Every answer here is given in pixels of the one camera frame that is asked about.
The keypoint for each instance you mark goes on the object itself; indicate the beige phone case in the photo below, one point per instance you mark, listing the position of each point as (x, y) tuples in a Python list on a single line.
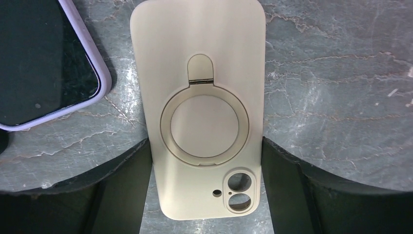
[(200, 66)]

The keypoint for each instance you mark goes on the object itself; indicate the lavender phone case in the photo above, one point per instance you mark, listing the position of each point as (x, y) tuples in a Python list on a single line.
[(103, 80)]

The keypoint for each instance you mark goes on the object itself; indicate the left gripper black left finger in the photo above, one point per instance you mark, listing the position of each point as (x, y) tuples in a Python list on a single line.
[(108, 199)]

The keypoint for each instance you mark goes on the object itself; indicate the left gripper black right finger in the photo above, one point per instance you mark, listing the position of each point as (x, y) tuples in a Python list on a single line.
[(305, 199)]

